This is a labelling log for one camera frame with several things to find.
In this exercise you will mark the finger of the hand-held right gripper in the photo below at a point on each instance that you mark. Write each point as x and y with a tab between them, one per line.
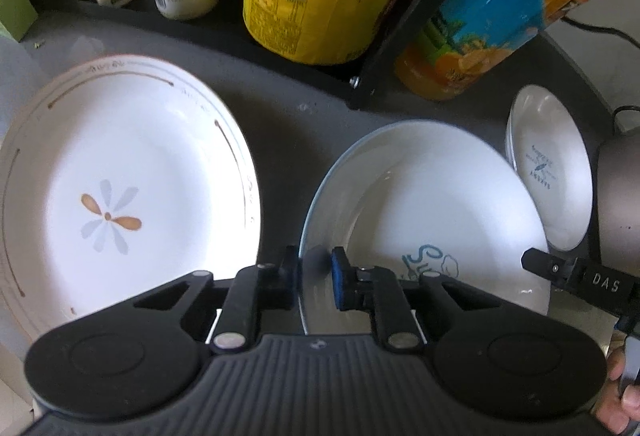
550	268

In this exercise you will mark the small white plate blue print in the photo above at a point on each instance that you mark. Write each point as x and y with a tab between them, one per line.
550	165

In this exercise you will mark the white plate with flower print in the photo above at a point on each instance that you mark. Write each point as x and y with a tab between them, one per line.
150	176

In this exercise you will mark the orange juice bottle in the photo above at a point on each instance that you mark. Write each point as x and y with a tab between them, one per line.
480	25

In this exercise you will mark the silver and black pressure cooker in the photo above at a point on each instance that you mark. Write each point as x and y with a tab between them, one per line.
620	206

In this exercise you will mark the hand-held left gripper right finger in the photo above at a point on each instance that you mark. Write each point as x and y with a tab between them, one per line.
341	278

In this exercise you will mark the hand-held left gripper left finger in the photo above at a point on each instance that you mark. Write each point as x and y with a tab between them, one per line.
280	283

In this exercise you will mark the black metal shelf rack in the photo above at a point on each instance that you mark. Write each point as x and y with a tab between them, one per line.
400	40

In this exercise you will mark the person's right hand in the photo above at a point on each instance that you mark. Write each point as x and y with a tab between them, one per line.
631	411

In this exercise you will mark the large white plate blue script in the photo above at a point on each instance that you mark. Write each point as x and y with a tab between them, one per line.
440	206

